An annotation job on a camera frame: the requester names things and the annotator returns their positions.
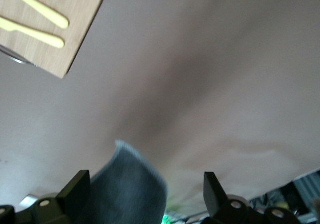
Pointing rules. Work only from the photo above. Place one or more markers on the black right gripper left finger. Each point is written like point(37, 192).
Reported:
point(72, 201)

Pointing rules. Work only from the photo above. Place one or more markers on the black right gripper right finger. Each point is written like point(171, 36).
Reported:
point(218, 204)

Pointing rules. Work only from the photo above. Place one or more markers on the grey microfibre cloth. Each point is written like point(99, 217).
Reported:
point(130, 184)

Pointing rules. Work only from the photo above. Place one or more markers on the yellow plastic knife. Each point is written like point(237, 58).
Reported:
point(37, 34)

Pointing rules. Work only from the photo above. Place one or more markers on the yellow plastic fork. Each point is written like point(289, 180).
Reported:
point(45, 11)

